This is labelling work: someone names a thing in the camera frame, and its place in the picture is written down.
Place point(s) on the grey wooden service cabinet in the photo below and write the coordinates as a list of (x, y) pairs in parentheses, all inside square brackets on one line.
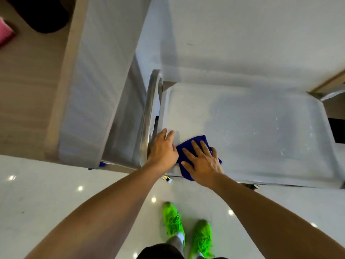
[(89, 91)]

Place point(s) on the person's right hand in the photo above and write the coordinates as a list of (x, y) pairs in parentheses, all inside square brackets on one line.
[(204, 169)]

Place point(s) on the white left sock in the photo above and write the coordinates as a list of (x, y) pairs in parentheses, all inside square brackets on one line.
[(180, 236)]

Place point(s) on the neon green left shoe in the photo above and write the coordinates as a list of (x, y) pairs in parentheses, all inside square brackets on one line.
[(172, 218)]

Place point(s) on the blue cloth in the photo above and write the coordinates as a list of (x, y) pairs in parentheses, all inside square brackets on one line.
[(186, 146)]

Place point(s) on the person's left leg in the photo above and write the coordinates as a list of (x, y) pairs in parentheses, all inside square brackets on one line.
[(175, 244)]

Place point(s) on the pink cloth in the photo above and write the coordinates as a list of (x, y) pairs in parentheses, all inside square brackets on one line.
[(4, 33)]

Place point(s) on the neon green right shoe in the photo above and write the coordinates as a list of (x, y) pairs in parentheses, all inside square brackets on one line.
[(202, 237)]

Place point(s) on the wooden door frame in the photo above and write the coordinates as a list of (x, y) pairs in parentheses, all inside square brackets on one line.
[(331, 80)]

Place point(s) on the black shorts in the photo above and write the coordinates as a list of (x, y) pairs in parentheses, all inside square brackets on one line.
[(161, 252)]

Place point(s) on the neon green shoe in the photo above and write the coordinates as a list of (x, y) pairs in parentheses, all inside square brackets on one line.
[(172, 218), (202, 237)]

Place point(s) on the person's left forearm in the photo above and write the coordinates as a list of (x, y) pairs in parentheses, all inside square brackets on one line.
[(102, 218)]

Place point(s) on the black bottle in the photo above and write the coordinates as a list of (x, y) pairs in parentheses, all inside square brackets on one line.
[(40, 13)]

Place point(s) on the person's left hand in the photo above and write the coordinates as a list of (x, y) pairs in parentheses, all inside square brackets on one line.
[(163, 153)]

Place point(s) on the black stone door threshold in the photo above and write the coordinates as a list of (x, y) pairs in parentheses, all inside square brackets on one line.
[(338, 130)]

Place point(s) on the person's right forearm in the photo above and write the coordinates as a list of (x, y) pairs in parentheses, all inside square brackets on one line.
[(269, 221)]

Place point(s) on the stainless steel service trolley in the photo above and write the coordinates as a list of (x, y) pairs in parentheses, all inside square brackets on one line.
[(148, 118)]

